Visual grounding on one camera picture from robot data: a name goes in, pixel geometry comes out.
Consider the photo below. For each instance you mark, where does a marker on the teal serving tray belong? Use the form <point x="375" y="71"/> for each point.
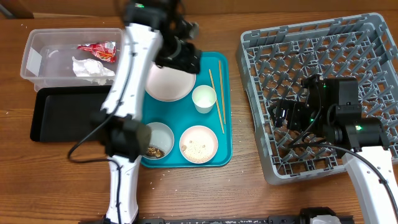
<point x="181" y="115"/>

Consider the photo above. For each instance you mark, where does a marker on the white napkin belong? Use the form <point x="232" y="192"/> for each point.
<point x="92" y="70"/>

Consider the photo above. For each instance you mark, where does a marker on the red snack wrapper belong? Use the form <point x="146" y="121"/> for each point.
<point x="105" y="51"/>

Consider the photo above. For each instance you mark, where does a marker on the right wooden chopstick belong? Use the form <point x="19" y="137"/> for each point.
<point x="222" y="90"/>

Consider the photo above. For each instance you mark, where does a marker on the clear plastic bin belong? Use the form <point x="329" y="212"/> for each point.
<point x="49" y="54"/>

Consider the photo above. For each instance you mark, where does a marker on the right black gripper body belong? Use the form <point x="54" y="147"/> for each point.
<point x="300" y="117"/>

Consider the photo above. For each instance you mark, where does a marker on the black plastic tray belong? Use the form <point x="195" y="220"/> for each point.
<point x="62" y="114"/>

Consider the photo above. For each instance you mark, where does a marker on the left wooden chopstick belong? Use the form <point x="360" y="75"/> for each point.
<point x="217" y="104"/>

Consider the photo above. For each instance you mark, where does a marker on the rice pile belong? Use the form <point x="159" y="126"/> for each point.
<point x="197" y="146"/>

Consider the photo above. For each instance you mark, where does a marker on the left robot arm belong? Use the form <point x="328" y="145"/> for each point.
<point x="155" y="34"/>

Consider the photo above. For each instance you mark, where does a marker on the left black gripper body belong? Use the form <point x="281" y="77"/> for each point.
<point x="175" y="53"/>

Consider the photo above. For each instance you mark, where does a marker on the food scraps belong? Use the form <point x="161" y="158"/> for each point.
<point x="155" y="152"/>

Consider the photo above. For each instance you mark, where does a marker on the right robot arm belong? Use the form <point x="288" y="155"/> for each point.
<point x="332" y="117"/>

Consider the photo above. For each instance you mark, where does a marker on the grey dishwasher rack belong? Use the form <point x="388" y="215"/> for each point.
<point x="272" y="63"/>

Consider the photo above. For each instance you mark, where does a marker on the wooden chopstick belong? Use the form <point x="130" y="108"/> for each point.
<point x="222" y="90"/>
<point x="217" y="104"/>

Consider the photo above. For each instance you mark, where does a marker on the white paper cup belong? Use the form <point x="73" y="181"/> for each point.
<point x="204" y="97"/>

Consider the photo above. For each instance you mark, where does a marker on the large white plate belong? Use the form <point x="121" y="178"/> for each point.
<point x="168" y="84"/>

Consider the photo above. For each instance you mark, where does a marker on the grey bowl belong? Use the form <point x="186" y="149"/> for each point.
<point x="162" y="137"/>

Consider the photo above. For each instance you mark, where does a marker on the pink bowl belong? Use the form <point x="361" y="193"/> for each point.
<point x="198" y="144"/>

